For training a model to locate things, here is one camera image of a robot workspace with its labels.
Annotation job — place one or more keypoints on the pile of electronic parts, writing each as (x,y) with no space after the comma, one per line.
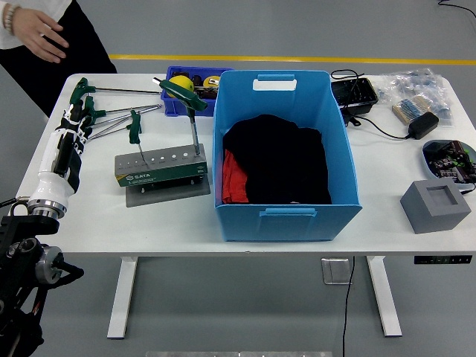
(450,160)

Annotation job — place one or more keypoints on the large blue plastic box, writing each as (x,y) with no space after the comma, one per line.
(290,223)

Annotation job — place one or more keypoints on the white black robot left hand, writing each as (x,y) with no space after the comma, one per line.
(52,186)

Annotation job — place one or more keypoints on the black power adapter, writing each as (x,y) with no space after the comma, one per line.
(424,124)

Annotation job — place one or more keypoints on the dark brown small part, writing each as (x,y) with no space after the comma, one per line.
(210,93)

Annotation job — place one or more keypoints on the red cloth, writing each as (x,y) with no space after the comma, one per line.
(234,178)

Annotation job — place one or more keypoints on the green grey hex key stand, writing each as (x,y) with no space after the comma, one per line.
(160,176)

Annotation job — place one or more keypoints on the white table leg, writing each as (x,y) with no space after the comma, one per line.
(122,297)
(385,297)

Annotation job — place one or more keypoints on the dark round small part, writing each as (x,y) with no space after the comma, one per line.
(197,79)

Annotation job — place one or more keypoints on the small dark blue bin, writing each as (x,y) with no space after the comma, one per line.
(178,106)

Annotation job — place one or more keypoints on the yellow ball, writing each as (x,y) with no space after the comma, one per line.
(178,82)

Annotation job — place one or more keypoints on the person's right hand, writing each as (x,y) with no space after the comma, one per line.
(37,31)

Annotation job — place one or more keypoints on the black cloth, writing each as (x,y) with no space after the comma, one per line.
(282,160)

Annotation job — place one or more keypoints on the light blue plate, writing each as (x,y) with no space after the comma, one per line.
(425,161)

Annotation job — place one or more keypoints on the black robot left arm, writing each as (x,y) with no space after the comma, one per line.
(18,227)

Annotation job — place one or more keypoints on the person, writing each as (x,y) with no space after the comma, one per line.
(74,56)

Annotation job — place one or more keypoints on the black table control panel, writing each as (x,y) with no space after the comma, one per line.
(442,259)

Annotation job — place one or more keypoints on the black plastic tray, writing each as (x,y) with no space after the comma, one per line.
(353,93)

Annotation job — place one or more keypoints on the clear bags of components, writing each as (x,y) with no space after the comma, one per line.
(413,83)

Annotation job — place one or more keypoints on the grey foam block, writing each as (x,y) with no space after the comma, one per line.
(427,215)

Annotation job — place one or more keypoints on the resistor tape strip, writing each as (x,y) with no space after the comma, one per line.
(407,109)

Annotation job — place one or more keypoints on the yellow tape measure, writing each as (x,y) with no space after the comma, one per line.
(212,81)

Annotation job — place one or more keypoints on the silver floor socket plate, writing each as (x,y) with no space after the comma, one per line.
(334,271)

